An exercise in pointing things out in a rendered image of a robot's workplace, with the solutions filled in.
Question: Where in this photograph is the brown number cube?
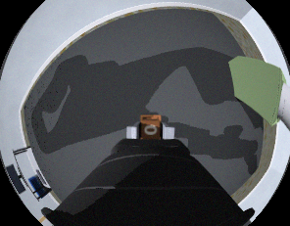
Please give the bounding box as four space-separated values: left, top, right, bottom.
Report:
141 119 161 139

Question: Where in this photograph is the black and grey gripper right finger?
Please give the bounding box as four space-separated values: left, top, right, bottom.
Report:
160 121 174 139

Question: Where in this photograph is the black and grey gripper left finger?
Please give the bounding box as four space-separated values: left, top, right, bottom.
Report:
126 121 141 139

